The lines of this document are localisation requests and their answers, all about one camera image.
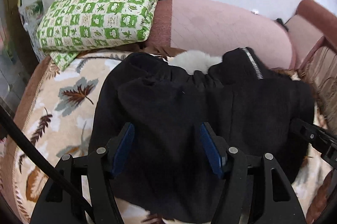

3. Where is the leaf pattern fleece blanket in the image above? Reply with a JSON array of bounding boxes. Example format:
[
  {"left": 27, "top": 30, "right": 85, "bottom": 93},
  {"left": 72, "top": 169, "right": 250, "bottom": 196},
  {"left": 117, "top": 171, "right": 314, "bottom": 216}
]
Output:
[{"left": 1, "top": 50, "right": 336, "bottom": 223}]

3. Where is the floral plastic bag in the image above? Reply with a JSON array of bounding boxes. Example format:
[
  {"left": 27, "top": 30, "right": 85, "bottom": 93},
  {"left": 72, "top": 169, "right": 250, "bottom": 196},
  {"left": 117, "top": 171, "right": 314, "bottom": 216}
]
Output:
[{"left": 18, "top": 0, "right": 45, "bottom": 62}]

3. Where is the green white patterned folded quilt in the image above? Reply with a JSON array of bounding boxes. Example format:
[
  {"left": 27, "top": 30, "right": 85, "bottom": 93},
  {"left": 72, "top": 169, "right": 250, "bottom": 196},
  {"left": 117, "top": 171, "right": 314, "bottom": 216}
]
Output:
[{"left": 37, "top": 0, "right": 159, "bottom": 70}]

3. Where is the small black device on pillow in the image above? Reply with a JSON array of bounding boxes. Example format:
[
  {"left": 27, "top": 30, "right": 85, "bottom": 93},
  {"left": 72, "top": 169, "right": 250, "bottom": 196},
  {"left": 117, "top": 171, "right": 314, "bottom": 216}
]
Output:
[{"left": 275, "top": 18, "right": 289, "bottom": 32}]

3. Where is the black strap across view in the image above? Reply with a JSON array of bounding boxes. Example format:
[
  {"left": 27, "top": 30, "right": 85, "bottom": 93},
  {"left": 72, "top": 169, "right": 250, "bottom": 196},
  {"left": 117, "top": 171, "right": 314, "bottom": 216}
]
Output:
[{"left": 0, "top": 104, "right": 95, "bottom": 219}]

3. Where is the striped floral brown cushion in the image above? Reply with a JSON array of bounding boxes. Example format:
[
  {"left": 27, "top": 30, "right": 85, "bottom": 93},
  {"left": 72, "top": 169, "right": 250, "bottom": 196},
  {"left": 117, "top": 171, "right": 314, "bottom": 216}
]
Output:
[{"left": 300, "top": 44, "right": 336, "bottom": 134}]

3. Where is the black coat with fur collar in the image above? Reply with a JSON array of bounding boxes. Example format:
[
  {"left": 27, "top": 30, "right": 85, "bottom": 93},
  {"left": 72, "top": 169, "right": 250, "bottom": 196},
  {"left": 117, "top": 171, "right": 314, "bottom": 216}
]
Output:
[{"left": 88, "top": 48, "right": 315, "bottom": 223}]

